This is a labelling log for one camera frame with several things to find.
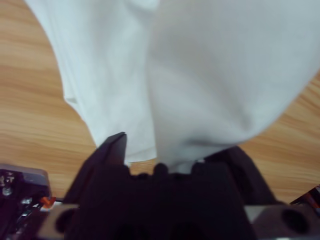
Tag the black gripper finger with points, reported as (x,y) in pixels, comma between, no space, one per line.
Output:
(250,180)
(100,160)

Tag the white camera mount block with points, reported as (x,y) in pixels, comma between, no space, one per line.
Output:
(22,180)

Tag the white t-shirt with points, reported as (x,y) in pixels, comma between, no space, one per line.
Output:
(187,75)

